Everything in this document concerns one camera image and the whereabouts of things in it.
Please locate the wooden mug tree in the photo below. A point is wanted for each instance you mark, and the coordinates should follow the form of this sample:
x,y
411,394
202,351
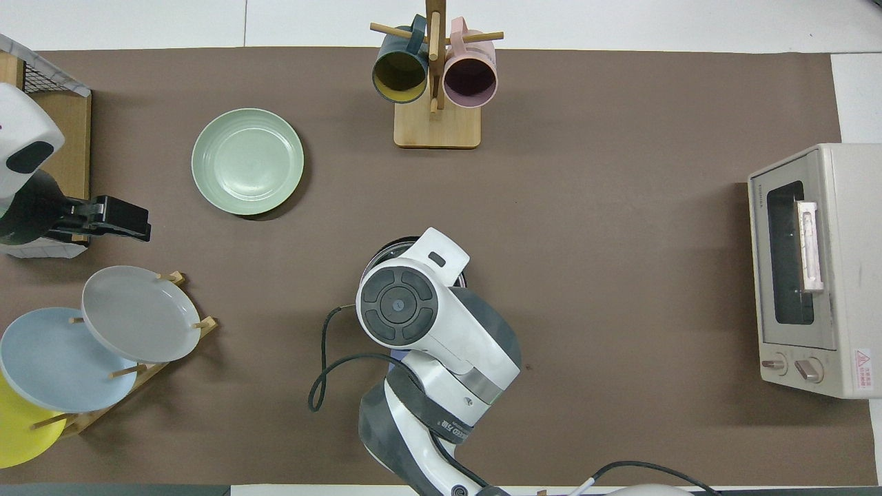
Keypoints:
x,y
437,131

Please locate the grey plate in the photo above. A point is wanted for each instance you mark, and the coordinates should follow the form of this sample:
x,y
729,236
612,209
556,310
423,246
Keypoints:
x,y
138,313

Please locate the green plate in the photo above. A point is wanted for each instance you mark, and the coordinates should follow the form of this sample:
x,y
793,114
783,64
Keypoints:
x,y
248,162

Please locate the beige toaster oven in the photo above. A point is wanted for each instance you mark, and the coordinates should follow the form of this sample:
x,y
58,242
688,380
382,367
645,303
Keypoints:
x,y
778,337

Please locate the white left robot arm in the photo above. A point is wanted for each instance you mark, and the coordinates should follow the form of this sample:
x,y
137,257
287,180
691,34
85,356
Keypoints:
x,y
21,120

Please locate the brown table mat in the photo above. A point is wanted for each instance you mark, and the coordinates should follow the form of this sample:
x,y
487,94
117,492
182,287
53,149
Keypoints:
x,y
620,207

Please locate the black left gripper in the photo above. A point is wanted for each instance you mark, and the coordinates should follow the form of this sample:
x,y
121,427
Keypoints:
x,y
31,209

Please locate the brown fibreboard panel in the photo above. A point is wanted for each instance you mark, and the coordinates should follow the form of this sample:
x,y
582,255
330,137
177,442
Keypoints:
x,y
76,138

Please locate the wooden plate rack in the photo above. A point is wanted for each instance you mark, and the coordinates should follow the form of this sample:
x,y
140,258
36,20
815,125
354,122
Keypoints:
x,y
83,421

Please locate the light wooden cutting board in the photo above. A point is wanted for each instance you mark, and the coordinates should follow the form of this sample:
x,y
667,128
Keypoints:
x,y
8,65

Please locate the dark teal mug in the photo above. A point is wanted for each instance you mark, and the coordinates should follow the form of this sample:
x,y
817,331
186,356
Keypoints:
x,y
400,76

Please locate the light blue plate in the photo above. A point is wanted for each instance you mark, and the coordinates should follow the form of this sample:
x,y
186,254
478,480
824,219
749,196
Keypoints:
x,y
55,358

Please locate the pink mug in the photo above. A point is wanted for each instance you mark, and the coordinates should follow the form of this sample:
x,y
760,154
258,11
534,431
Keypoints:
x,y
470,79

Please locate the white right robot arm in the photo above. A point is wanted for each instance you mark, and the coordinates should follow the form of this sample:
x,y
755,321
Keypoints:
x,y
468,337

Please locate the yellow plate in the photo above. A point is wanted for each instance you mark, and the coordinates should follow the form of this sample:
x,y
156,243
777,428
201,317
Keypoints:
x,y
17,434

